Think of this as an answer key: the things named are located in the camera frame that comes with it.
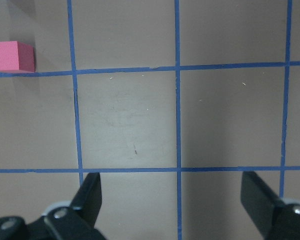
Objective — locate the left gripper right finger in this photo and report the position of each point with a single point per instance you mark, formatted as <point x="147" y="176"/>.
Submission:
<point x="274" y="217"/>

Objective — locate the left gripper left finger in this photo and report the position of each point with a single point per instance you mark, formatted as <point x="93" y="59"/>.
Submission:
<point x="73" y="222"/>

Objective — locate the brown paper table cover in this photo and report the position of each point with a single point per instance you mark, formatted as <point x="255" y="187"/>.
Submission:
<point x="170" y="100"/>

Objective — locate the pink foam block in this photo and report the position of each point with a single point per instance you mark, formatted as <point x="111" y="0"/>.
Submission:
<point x="16" y="57"/>

